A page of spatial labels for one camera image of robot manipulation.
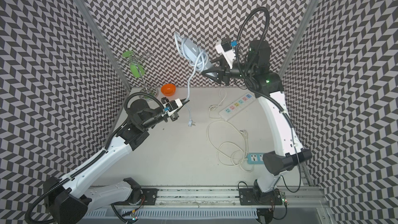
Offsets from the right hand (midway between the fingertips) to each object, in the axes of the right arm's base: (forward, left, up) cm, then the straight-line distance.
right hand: (206, 71), depth 56 cm
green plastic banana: (+41, +51, -30) cm, 72 cm away
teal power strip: (-15, -26, -48) cm, 56 cm away
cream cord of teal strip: (-5, -14, -52) cm, 54 cm away
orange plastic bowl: (+36, +30, -47) cm, 66 cm away
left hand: (-1, +9, -14) cm, 17 cm away
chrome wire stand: (+45, +49, -25) cm, 71 cm away
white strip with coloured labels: (+20, -20, -48) cm, 55 cm away
